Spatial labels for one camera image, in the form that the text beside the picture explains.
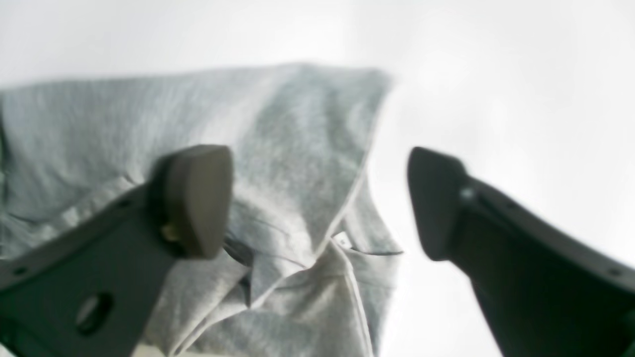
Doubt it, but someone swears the grey T-shirt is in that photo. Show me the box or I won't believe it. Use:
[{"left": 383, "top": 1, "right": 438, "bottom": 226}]
[{"left": 1, "top": 64, "right": 403, "bottom": 357}]

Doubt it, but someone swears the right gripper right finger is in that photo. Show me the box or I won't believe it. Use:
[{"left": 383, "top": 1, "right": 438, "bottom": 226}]
[{"left": 407, "top": 147, "right": 635, "bottom": 357}]

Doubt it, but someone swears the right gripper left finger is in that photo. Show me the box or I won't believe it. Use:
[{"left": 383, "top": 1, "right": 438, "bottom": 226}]
[{"left": 0, "top": 145, "right": 233, "bottom": 357}]

